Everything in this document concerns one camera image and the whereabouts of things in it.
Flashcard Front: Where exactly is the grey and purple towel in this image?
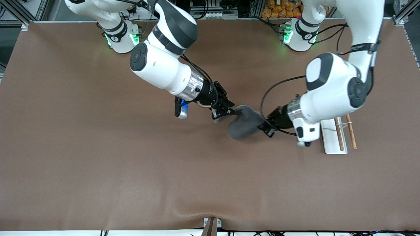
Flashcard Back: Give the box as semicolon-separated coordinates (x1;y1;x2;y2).
215;105;265;141

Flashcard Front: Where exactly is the white rack with wooden bars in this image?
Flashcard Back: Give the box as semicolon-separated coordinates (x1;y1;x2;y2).
320;113;357;155

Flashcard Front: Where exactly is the white connector block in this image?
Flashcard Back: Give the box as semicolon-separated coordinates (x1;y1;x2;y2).
194;9;227;20

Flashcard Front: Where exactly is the pile of orange objects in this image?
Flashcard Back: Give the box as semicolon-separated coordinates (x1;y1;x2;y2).
262;0;304;19

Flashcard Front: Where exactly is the white power strip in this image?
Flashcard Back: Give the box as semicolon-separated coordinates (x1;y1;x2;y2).
123;5;155;20

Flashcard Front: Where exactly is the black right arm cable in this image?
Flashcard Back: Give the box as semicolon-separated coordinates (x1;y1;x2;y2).
180;54;219;86

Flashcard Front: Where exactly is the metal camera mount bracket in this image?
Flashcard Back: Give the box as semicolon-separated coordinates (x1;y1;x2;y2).
203;217;222;236

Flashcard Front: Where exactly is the aluminium frame profile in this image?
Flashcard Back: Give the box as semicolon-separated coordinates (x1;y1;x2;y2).
392;0;420;26
0;0;50;30

